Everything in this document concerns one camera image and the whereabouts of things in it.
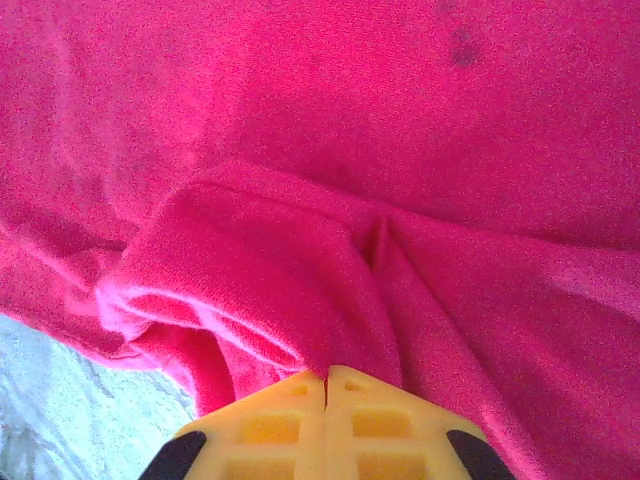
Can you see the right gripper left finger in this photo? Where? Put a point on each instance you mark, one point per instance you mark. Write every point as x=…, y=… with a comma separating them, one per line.
x=270, y=440

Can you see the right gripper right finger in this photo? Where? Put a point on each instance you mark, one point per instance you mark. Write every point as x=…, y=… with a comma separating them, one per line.
x=390, y=440

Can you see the red t-shirt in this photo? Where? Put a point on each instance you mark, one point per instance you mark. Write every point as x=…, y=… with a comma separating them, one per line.
x=350, y=150

